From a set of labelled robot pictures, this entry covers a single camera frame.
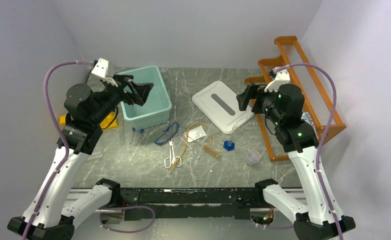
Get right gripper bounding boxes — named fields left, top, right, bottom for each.
left=236, top=82, right=283, bottom=125

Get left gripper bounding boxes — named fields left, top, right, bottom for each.
left=89, top=74, right=154, bottom=125

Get blue hexagonal cap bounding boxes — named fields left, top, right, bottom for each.
left=223, top=140, right=235, bottom=151

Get amber rubber tube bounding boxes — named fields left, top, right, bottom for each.
left=165, top=122, right=213, bottom=169

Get small white plastic bag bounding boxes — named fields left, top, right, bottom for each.
left=183, top=126, right=206, bottom=143

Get brown test tube brush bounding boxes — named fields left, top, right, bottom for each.
left=202, top=145, right=220, bottom=158

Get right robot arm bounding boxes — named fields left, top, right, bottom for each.
left=236, top=83, right=356, bottom=240

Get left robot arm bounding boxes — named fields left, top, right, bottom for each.
left=7, top=75, right=154, bottom=240

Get white bin lid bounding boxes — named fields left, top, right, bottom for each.
left=192, top=80, right=254, bottom=134

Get teal plastic bin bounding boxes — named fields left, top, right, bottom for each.
left=115, top=65, right=173, bottom=131

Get yellow test tube rack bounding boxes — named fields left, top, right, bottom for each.
left=58, top=112, right=119, bottom=130

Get blue capped test tube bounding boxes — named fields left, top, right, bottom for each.
left=129, top=127, right=137, bottom=146
left=133, top=129, right=145, bottom=146

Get orange wooden rack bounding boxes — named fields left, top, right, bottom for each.
left=244, top=36, right=347, bottom=162

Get blue safety goggles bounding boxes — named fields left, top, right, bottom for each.
left=154, top=121, right=180, bottom=146

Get clear petri dish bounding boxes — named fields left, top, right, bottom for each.
left=246, top=150, right=261, bottom=166

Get metal scissors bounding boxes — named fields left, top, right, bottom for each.
left=163, top=138, right=182, bottom=169

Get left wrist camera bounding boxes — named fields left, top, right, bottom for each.
left=90, top=58, right=118, bottom=87

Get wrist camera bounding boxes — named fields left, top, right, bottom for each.
left=264, top=66, right=291, bottom=93
left=90, top=58, right=118, bottom=87

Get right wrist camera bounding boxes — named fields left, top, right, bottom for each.
left=264, top=66, right=291, bottom=93

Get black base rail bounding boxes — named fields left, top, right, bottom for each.
left=121, top=187, right=271, bottom=221

